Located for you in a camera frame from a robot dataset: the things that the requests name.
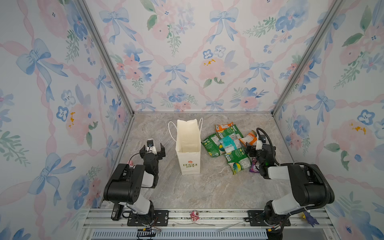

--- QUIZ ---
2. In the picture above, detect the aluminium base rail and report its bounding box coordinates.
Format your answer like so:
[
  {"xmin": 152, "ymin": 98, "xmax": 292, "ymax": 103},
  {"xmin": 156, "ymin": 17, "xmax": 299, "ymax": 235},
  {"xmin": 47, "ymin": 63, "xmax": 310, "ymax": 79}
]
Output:
[{"xmin": 78, "ymin": 209, "xmax": 340, "ymax": 240}]

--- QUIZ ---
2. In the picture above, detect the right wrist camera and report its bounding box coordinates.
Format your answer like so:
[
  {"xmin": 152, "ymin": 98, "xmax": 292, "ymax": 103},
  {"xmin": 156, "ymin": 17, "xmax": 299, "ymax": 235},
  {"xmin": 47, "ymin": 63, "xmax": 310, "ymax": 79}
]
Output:
[{"xmin": 256, "ymin": 134, "xmax": 267, "ymax": 150}]

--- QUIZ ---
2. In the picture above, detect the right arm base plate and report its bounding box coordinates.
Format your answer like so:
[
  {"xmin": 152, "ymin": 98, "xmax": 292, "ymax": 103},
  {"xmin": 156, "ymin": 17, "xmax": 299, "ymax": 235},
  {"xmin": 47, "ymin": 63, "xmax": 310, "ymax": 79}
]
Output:
[{"xmin": 244, "ymin": 210, "xmax": 285, "ymax": 227}]

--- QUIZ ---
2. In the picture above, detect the orange snack pack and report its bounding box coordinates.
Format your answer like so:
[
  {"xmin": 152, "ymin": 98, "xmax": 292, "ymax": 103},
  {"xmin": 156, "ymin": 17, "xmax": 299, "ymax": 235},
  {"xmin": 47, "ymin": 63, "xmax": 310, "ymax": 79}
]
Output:
[
  {"xmin": 239, "ymin": 131, "xmax": 258, "ymax": 148},
  {"xmin": 215, "ymin": 122, "xmax": 234, "ymax": 133}
]

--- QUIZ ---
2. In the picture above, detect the green snack pack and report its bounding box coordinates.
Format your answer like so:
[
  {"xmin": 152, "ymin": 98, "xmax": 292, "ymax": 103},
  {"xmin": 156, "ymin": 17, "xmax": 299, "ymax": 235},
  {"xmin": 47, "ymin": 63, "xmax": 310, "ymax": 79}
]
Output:
[
  {"xmin": 202, "ymin": 134, "xmax": 225, "ymax": 158},
  {"xmin": 225, "ymin": 149, "xmax": 252, "ymax": 175},
  {"xmin": 218, "ymin": 125, "xmax": 244, "ymax": 140}
]

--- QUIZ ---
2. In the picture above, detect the black corrugated cable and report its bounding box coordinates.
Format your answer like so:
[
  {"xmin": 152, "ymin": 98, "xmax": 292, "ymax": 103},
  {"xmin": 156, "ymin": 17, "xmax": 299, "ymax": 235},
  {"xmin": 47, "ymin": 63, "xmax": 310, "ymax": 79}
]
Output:
[{"xmin": 255, "ymin": 127, "xmax": 335, "ymax": 208}]

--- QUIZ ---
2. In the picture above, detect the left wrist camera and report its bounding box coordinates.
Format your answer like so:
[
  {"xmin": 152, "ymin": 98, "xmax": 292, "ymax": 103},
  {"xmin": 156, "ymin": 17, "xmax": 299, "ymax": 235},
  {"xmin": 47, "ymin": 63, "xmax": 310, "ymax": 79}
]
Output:
[{"xmin": 146, "ymin": 139, "xmax": 157, "ymax": 155}]

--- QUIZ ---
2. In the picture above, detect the pink toy figure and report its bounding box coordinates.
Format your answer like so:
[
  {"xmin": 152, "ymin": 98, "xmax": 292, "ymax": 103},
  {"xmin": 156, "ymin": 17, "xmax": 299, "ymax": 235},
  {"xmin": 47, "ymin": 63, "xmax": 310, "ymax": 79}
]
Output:
[{"xmin": 190, "ymin": 211, "xmax": 200, "ymax": 223}]

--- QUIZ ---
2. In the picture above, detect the purple toy figure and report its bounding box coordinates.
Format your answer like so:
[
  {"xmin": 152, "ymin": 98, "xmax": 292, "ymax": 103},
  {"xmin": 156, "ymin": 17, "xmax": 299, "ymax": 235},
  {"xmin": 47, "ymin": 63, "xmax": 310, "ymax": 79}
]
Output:
[{"xmin": 302, "ymin": 211, "xmax": 319, "ymax": 227}]

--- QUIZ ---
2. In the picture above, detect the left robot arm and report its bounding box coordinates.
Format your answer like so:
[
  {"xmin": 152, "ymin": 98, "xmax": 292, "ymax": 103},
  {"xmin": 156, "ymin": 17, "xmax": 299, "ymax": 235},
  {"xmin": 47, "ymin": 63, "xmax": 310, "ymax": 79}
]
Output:
[{"xmin": 104, "ymin": 140, "xmax": 166, "ymax": 226}]

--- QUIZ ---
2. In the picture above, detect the purple snack pack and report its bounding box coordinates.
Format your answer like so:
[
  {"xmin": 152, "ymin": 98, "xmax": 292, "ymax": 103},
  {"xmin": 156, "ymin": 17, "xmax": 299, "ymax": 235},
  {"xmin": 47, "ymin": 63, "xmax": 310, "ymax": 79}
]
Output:
[{"xmin": 250, "ymin": 158, "xmax": 260, "ymax": 173}]

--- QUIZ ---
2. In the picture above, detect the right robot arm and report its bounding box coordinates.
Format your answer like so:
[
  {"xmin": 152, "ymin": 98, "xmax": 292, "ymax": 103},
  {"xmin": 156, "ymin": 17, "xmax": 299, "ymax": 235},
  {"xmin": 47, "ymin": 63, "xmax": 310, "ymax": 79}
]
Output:
[{"xmin": 244, "ymin": 144, "xmax": 335, "ymax": 240}]

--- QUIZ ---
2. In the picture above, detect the orange snack pack right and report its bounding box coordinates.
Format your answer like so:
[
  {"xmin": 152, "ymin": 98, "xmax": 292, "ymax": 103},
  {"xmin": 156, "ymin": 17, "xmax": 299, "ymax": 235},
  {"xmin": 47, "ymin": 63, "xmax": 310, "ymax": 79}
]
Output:
[{"xmin": 239, "ymin": 131, "xmax": 258, "ymax": 148}]

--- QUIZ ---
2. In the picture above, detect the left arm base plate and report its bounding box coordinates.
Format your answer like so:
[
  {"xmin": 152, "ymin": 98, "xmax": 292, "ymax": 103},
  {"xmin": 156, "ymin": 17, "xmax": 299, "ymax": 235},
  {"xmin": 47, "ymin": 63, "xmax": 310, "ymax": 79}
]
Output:
[{"xmin": 127, "ymin": 210, "xmax": 170, "ymax": 227}]

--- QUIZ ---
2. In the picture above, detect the teal snack pack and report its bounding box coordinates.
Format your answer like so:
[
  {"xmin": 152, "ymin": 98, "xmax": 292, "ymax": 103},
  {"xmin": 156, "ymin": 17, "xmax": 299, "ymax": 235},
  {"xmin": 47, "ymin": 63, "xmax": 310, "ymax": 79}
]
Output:
[{"xmin": 219, "ymin": 134, "xmax": 242, "ymax": 154}]

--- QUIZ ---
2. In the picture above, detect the orange snack pack back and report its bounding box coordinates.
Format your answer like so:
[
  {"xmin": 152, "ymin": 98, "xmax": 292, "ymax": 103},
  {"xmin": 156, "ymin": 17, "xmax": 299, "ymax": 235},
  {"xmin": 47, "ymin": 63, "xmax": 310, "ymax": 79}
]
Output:
[{"xmin": 215, "ymin": 122, "xmax": 234, "ymax": 133}]

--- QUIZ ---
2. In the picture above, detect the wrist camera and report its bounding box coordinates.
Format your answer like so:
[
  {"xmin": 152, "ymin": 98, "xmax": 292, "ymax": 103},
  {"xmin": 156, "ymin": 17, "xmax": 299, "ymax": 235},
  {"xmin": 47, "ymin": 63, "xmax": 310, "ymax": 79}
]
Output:
[
  {"xmin": 256, "ymin": 134, "xmax": 267, "ymax": 150},
  {"xmin": 146, "ymin": 139, "xmax": 157, "ymax": 155}
]

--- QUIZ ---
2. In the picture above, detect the white paper bag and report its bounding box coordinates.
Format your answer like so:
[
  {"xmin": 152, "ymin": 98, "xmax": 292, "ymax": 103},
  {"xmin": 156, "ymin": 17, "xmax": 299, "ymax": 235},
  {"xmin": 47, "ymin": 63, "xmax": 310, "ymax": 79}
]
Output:
[{"xmin": 168, "ymin": 118, "xmax": 204, "ymax": 175}]

